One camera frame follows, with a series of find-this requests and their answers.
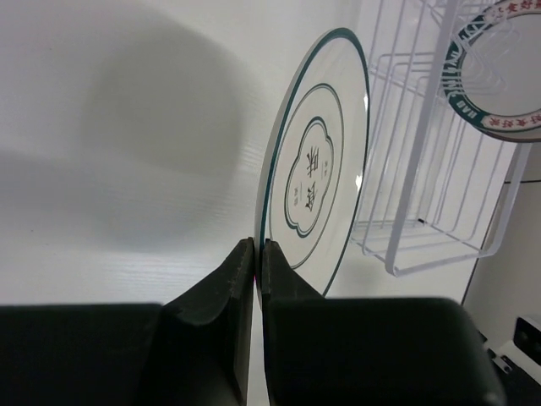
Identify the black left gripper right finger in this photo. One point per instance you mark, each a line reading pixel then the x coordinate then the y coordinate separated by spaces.
pixel 375 351

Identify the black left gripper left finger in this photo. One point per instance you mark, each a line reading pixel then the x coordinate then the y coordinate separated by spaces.
pixel 193 350

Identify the white plate with black rings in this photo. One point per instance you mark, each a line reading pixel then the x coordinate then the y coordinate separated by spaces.
pixel 312 174

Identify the dark green rimmed plate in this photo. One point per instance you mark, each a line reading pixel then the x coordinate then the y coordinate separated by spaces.
pixel 491 75

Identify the white wire dish rack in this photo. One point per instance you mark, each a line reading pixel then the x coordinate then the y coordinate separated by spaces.
pixel 438 191

